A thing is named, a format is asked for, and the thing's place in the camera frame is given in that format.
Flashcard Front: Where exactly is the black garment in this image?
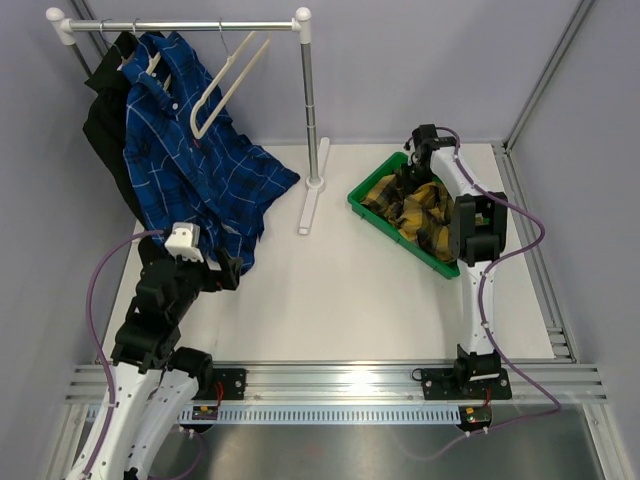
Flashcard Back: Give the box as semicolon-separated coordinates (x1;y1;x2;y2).
82;47;145;224

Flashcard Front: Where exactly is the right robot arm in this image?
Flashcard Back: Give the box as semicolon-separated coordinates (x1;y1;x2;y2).
404;124;511;401

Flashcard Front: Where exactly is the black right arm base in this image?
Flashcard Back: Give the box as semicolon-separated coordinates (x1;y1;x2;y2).
411;368;513;433

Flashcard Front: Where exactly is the white plastic hanger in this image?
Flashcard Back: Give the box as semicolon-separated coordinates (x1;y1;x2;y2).
188;19;274;140

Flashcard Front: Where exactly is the blue plaid shirt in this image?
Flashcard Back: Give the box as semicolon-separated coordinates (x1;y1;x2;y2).
122;32;300;272

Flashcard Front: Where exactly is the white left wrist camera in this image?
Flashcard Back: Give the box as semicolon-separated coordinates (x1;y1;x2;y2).
164;222;204;263

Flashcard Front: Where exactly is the hanger under black garment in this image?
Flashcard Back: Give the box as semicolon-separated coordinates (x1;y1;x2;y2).
99;20;138;71

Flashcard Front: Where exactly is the green plastic tray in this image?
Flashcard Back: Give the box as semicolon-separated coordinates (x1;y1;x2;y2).
347;152;460;280

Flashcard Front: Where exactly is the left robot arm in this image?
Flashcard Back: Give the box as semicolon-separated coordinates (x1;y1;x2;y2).
67;250;247;479

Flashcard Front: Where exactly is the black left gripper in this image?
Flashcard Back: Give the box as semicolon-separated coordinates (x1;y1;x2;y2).
160;243;242;323

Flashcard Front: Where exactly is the white metal clothes rack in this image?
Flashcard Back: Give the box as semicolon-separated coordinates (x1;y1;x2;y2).
45;7;330;236

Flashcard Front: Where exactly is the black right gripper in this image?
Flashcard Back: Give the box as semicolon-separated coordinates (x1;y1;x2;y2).
400;162;433;208

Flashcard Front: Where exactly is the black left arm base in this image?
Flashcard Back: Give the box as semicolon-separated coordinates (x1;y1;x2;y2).
177;368;248;433

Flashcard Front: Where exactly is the white hanger under blue shirt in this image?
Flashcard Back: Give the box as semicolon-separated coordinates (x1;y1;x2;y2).
142;44;171;91

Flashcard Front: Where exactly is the white slotted cable duct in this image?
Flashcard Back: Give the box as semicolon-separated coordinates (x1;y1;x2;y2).
87;405;494;425

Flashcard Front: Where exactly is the yellow plaid flannel shirt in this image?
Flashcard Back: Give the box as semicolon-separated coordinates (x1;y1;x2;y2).
360;169;455;264

